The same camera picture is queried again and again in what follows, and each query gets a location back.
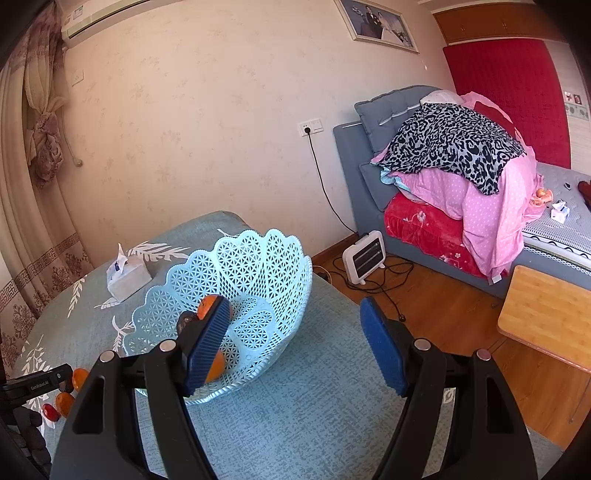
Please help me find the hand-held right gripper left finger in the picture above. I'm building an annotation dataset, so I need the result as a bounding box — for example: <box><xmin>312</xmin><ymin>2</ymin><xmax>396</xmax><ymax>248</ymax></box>
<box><xmin>48</xmin><ymin>295</ymin><xmax>232</xmax><ymax>480</ymax></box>

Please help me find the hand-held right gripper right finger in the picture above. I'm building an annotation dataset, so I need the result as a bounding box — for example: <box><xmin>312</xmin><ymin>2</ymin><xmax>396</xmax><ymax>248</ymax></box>
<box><xmin>360</xmin><ymin>296</ymin><xmax>539</xmax><ymax>480</ymax></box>

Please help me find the light blue lattice plastic basket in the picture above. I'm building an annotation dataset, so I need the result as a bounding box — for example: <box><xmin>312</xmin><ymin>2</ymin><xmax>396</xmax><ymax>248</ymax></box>
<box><xmin>113</xmin><ymin>227</ymin><xmax>314</xmax><ymax>406</ymax></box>

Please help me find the person's left hand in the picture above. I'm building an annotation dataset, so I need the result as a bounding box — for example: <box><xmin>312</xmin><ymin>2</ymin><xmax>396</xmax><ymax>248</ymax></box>
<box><xmin>11</xmin><ymin>407</ymin><xmax>51</xmax><ymax>467</ymax></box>

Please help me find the white electric heater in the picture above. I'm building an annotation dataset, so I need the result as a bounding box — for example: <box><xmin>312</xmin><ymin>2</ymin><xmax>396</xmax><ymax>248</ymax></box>
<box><xmin>342</xmin><ymin>231</ymin><xmax>387</xmax><ymax>285</ymax></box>

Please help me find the white tissue pack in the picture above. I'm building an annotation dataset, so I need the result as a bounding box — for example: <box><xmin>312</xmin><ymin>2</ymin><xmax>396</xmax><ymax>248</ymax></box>
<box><xmin>106</xmin><ymin>243</ymin><xmax>152</xmax><ymax>303</ymax></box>

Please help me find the teal leaf-print tablecloth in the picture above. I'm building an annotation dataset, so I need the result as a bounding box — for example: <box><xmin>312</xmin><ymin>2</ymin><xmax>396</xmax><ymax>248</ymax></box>
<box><xmin>11</xmin><ymin>211</ymin><xmax>568</xmax><ymax>480</ymax></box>

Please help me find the red floral blanket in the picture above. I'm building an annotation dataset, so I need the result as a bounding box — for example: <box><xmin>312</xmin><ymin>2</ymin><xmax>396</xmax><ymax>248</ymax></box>
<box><xmin>383</xmin><ymin>191</ymin><xmax>490</xmax><ymax>280</ymax></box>

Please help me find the small grey pillow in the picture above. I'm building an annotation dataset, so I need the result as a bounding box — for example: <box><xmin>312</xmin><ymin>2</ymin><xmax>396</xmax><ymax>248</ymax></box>
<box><xmin>359</xmin><ymin>162</ymin><xmax>398</xmax><ymax>212</ymax></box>

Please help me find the pink dotted quilt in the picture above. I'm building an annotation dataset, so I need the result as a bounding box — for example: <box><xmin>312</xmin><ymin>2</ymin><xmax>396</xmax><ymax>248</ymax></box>
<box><xmin>370</xmin><ymin>91</ymin><xmax>546</xmax><ymax>283</ymax></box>

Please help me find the small wooden table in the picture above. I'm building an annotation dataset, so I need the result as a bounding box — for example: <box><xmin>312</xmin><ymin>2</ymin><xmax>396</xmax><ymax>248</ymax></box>
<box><xmin>497</xmin><ymin>265</ymin><xmax>591</xmax><ymax>376</ymax></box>

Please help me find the beige patterned curtain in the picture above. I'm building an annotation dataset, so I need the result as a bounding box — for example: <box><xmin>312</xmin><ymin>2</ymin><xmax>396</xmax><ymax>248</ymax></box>
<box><xmin>0</xmin><ymin>0</ymin><xmax>95</xmax><ymax>370</ymax></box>

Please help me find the grey upholstered bed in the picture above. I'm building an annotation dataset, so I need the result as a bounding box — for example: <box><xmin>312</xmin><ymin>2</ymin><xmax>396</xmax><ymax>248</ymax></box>
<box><xmin>333</xmin><ymin>84</ymin><xmax>591</xmax><ymax>301</ymax></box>

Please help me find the grey white mattress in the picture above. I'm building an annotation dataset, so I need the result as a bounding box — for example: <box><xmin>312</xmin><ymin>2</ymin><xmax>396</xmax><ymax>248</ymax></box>
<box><xmin>522</xmin><ymin>162</ymin><xmax>591</xmax><ymax>271</ymax></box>

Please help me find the leopard print blanket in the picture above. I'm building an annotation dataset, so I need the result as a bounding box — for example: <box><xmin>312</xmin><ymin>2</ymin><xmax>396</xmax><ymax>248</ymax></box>
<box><xmin>378</xmin><ymin>102</ymin><xmax>528</xmax><ymax>195</ymax></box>

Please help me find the large grey cushion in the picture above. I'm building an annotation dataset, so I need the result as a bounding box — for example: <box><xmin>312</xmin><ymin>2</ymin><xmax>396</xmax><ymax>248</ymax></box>
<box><xmin>355</xmin><ymin>85</ymin><xmax>444</xmax><ymax>153</ymax></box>

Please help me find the white pillow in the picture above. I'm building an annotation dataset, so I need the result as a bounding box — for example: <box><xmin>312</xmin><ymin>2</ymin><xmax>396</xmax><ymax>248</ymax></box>
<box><xmin>420</xmin><ymin>90</ymin><xmax>464</xmax><ymax>106</ymax></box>

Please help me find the wooden overhead cabinet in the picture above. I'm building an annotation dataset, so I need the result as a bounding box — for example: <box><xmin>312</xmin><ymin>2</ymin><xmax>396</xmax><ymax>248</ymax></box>
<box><xmin>433</xmin><ymin>0</ymin><xmax>573</xmax><ymax>47</ymax></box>

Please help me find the white air conditioner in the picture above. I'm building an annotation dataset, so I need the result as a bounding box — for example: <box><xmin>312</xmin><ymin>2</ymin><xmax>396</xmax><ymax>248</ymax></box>
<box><xmin>61</xmin><ymin>0</ymin><xmax>158</xmax><ymax>47</ymax></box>

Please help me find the black floor cable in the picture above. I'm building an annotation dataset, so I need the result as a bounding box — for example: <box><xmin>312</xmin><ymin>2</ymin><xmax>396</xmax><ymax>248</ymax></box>
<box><xmin>318</xmin><ymin>258</ymin><xmax>416</xmax><ymax>324</ymax></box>

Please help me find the black power cable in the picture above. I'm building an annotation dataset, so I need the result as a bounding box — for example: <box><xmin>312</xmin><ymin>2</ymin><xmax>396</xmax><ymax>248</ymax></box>
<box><xmin>307</xmin><ymin>131</ymin><xmax>358</xmax><ymax>234</ymax></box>

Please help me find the red padded wall panel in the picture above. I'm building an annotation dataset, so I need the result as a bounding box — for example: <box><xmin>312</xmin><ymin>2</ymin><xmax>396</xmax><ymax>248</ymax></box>
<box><xmin>443</xmin><ymin>38</ymin><xmax>573</xmax><ymax>169</ymax></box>

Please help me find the framed wall photo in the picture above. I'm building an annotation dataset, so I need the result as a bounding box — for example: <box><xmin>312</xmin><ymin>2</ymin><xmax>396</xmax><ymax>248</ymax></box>
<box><xmin>333</xmin><ymin>0</ymin><xmax>421</xmax><ymax>55</ymax></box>

